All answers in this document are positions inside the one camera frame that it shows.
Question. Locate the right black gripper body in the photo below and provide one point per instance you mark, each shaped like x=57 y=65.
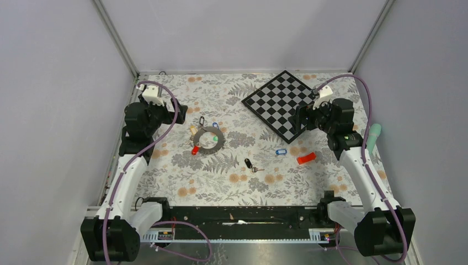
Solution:
x=319 y=118

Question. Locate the yellow key tag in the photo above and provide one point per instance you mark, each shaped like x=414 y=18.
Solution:
x=193 y=130

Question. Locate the red key tag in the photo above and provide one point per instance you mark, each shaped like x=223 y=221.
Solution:
x=195 y=150

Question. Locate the large grey metal keyring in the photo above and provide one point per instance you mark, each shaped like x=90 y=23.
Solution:
x=209 y=140

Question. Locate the black key fob with key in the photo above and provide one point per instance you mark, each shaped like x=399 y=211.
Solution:
x=250 y=165

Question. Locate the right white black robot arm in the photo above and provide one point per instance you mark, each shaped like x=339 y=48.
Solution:
x=384 y=227

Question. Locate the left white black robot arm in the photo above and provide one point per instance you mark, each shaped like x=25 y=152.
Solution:
x=114 y=233

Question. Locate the black white checkerboard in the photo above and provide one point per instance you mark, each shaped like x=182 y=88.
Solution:
x=276 y=101

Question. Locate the red plastic block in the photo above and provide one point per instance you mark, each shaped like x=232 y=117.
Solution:
x=307 y=158

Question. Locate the floral table mat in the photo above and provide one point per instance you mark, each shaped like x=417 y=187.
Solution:
x=223 y=178

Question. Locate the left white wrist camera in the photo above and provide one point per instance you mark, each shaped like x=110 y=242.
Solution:
x=152 y=94

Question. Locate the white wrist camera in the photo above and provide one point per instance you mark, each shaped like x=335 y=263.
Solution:
x=321 y=95
x=152 y=94

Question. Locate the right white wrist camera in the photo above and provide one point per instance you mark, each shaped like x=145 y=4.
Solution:
x=321 y=95

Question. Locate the mint green cylinder handle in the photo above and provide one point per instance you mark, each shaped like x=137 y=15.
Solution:
x=374 y=133

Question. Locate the white slotted cable duct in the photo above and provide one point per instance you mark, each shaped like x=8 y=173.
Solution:
x=238 y=236

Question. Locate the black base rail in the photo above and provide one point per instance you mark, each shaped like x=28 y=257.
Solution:
x=230 y=218

